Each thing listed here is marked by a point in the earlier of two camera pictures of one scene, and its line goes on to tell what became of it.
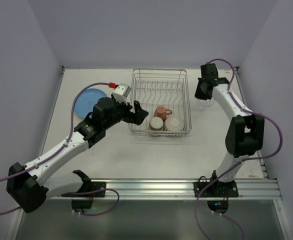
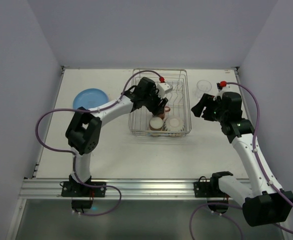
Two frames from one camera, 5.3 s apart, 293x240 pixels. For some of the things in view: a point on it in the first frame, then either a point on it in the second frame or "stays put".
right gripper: [201, 90] to [206, 109]
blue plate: [86, 101] stays put
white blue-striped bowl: [174, 123] stays put
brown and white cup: [156, 123] stays put
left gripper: [129, 114] to [155, 102]
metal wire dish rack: [164, 93] stays put
